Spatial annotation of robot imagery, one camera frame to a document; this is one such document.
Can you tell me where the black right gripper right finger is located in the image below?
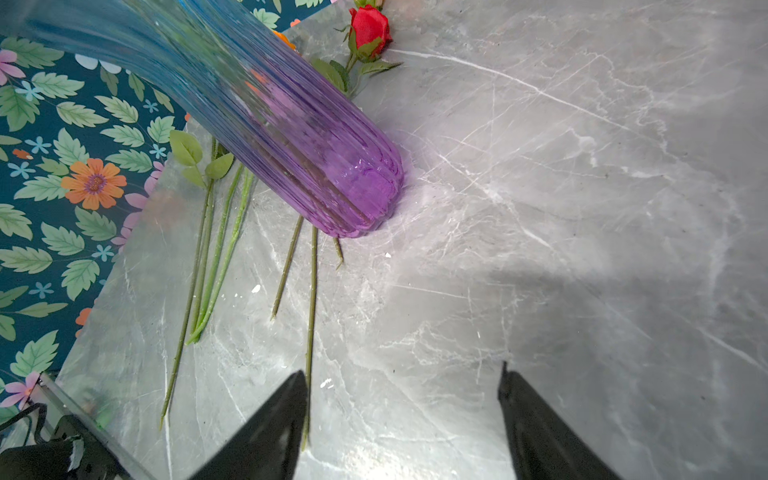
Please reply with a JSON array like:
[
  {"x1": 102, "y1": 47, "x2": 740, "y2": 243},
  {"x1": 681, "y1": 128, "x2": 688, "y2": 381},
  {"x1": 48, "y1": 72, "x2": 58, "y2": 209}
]
[{"x1": 498, "y1": 366, "x2": 620, "y2": 480}]

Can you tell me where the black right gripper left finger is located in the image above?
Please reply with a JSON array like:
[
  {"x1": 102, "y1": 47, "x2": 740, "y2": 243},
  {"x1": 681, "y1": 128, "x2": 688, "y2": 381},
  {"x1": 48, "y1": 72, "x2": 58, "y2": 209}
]
[{"x1": 192, "y1": 370, "x2": 309, "y2": 480}]

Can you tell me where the purple blue glass vase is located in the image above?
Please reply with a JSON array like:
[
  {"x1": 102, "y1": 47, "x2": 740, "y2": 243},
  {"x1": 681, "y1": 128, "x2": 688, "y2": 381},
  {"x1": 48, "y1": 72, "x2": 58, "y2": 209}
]
[{"x1": 1, "y1": 1, "x2": 404, "y2": 238}]

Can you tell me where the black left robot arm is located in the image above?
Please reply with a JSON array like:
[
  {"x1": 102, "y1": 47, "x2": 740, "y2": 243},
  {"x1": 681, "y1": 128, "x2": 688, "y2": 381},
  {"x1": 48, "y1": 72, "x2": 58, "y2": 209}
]
[{"x1": 1, "y1": 403, "x2": 122, "y2": 480}]

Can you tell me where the orange artificial flower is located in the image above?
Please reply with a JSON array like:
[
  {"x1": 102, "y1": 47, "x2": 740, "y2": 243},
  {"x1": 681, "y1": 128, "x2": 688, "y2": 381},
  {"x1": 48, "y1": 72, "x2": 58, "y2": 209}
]
[{"x1": 272, "y1": 31, "x2": 298, "y2": 53}]

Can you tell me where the red rose at pile edge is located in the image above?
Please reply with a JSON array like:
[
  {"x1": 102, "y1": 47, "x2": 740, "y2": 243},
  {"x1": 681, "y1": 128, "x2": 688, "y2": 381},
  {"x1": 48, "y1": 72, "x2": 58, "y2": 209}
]
[{"x1": 310, "y1": 1, "x2": 401, "y2": 99}]

